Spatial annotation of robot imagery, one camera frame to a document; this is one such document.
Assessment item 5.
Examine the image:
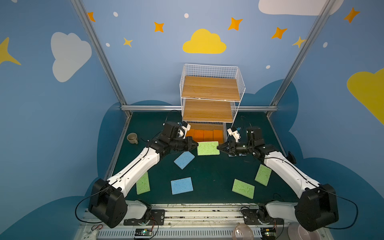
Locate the aluminium frame post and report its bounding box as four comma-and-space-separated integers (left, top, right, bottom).
266, 0, 336, 118
70, 0, 133, 117

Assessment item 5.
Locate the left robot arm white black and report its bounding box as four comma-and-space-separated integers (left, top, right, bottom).
89, 122, 198, 228

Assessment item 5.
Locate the aluminium frame rail back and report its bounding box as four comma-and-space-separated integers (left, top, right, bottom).
120, 105, 278, 112

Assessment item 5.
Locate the beige ceramic mug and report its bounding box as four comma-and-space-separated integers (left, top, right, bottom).
127, 133, 139, 145

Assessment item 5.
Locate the aluminium frame post right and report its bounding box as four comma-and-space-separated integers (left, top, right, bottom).
266, 0, 336, 118

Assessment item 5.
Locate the green sponge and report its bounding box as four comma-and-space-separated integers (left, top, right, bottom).
197, 141, 220, 156
136, 172, 151, 195
232, 179, 255, 199
255, 165, 272, 186

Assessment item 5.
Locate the white wire three-tier shelf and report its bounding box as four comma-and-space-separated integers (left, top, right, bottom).
180, 64, 246, 142

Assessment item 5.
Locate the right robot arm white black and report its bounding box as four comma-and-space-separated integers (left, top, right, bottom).
217, 127, 339, 232

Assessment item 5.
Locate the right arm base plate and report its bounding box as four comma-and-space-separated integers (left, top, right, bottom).
240, 207, 284, 225

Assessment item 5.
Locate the pink bowl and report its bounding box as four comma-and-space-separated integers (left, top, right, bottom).
288, 223, 321, 240

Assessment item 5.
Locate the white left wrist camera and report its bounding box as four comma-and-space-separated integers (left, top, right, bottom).
179, 121, 191, 139

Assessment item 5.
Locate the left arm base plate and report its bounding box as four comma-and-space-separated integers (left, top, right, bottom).
123, 210, 165, 226

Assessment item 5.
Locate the aluminium frame post left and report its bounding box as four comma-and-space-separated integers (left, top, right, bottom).
70, 0, 133, 117

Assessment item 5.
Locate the orange sponge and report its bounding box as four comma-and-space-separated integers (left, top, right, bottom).
213, 130, 224, 144
203, 130, 214, 142
193, 130, 204, 142
186, 129, 195, 138

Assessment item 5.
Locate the clear plastic bowl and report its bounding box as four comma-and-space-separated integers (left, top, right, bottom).
232, 224, 255, 240

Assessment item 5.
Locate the blue sponge front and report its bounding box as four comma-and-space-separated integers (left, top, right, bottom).
171, 177, 194, 195

